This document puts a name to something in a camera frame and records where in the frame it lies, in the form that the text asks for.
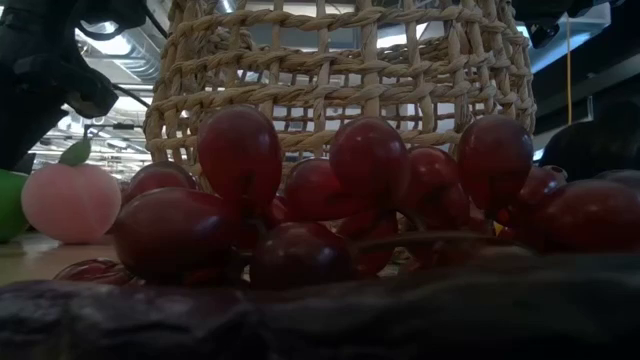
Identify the woven straw basket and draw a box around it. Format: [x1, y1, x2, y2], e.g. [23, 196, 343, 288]
[143, 0, 537, 194]

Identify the green apple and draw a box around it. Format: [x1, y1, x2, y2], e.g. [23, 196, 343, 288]
[0, 168, 30, 245]

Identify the pink peach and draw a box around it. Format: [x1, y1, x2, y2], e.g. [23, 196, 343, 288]
[20, 138, 123, 245]

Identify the red grape bunch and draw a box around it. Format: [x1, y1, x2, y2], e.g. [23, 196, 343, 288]
[53, 104, 640, 290]

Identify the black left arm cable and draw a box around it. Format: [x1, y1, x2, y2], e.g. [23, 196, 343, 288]
[110, 7, 169, 109]

